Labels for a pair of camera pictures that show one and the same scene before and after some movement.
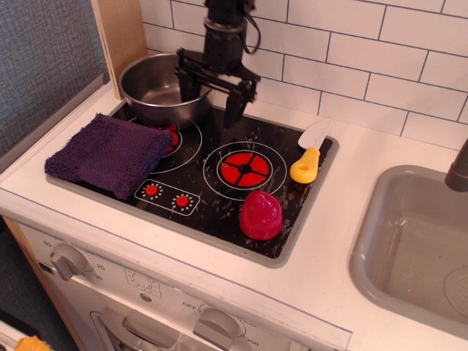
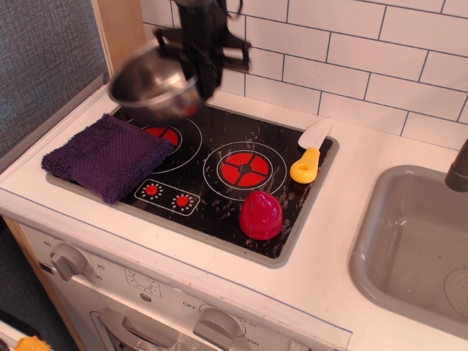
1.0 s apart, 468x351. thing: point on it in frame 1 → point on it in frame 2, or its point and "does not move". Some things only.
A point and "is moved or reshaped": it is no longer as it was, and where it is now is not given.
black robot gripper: [221, 61] → [205, 43]
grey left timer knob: [68, 261] does not move
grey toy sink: [410, 249] does not move
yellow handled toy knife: [306, 169] does not move
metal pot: [151, 86] is moved or reshaped
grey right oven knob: [216, 327] does not move
